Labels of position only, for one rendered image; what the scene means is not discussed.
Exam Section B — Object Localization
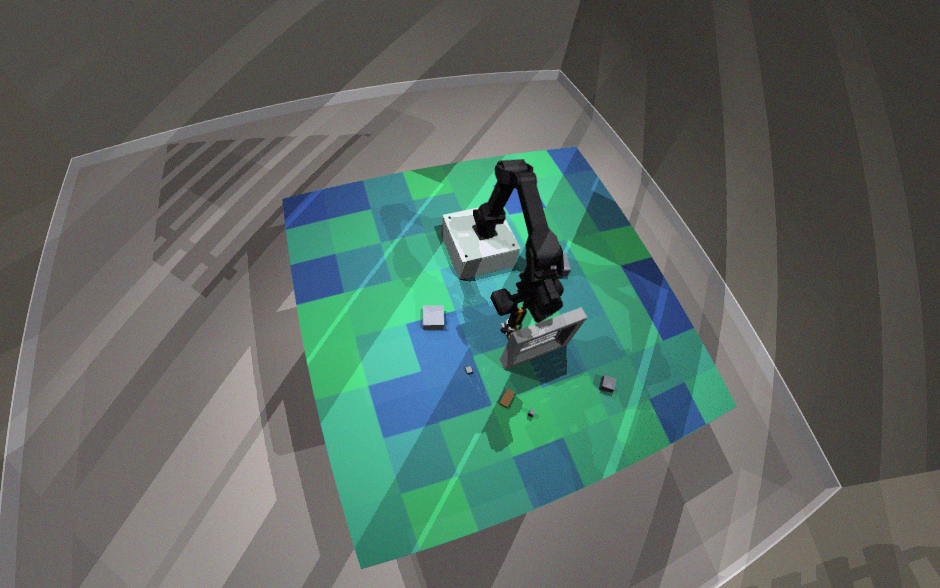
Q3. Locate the brown flat block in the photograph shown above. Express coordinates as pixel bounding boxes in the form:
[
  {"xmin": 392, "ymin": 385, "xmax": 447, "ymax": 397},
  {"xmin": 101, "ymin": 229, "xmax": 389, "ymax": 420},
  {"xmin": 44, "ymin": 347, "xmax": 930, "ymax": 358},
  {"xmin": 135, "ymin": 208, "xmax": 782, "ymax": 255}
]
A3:
[{"xmin": 499, "ymin": 389, "xmax": 515, "ymax": 408}]

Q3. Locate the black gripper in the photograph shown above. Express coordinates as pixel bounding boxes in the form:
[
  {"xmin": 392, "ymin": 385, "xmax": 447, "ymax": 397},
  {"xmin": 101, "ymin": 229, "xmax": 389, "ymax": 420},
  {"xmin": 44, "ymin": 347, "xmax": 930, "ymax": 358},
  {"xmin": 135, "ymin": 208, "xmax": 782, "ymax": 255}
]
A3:
[{"xmin": 490, "ymin": 272, "xmax": 564, "ymax": 316}]

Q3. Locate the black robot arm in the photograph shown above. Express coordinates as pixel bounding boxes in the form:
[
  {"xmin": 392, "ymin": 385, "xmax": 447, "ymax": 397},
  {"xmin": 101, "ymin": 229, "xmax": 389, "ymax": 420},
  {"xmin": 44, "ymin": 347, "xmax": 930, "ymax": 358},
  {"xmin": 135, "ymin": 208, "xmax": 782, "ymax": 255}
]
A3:
[{"xmin": 472, "ymin": 159, "xmax": 564, "ymax": 323}]

